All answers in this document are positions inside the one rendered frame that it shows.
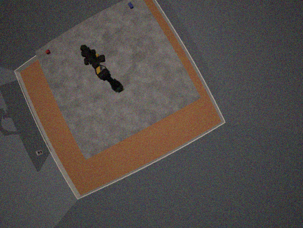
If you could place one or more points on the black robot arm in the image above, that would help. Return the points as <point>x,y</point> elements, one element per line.
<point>104,74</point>

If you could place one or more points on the yellow bar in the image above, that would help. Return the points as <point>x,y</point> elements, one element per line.
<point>98,70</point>

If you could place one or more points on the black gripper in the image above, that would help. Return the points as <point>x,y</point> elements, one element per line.
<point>99,59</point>

